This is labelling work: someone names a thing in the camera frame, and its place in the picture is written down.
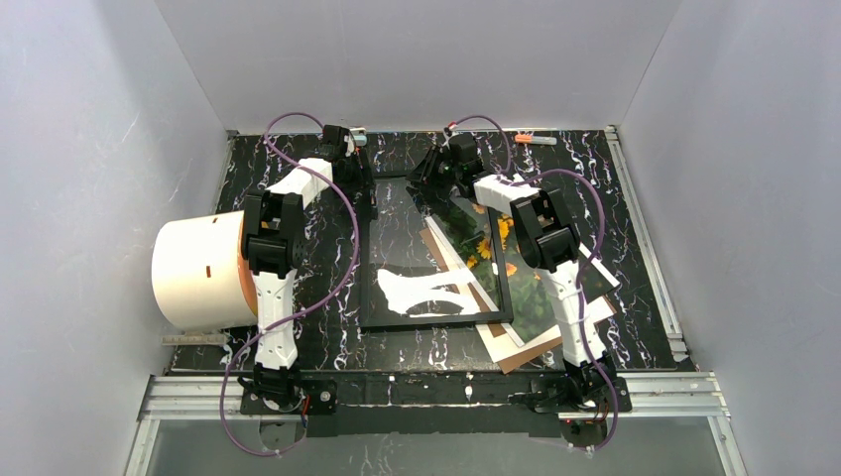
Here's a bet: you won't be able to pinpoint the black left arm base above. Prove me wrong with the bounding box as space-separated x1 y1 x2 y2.
237 365 338 416

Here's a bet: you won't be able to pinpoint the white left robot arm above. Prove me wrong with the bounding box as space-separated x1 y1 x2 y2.
241 125 371 381

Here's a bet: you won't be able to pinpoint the black picture frame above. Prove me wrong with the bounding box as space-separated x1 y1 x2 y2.
360 175 514 331

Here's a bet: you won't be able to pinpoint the wooden ruler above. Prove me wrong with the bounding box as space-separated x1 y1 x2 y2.
161 333 228 346

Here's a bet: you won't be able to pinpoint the white cylinder orange lid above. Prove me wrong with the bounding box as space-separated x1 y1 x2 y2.
151 211 257 332

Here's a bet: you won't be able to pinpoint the white mat board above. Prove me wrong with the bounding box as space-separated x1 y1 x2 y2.
424 217 616 366

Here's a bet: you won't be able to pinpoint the brown backing board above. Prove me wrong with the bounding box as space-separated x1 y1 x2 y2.
419 228 619 376

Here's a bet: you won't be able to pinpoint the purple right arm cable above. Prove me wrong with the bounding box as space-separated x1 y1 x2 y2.
446 114 622 453

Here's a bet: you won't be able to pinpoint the aluminium rail frame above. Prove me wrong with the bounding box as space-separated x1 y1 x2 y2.
125 372 747 475

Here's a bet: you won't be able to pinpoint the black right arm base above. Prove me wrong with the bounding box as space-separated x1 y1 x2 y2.
509 366 633 414

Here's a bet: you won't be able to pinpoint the sunflower photo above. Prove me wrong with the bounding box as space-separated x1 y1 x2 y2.
433 196 622 348

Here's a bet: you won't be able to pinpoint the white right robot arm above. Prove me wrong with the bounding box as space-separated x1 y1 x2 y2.
408 134 608 371

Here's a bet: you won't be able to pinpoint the orange white marker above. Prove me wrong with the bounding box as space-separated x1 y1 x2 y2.
515 134 557 146

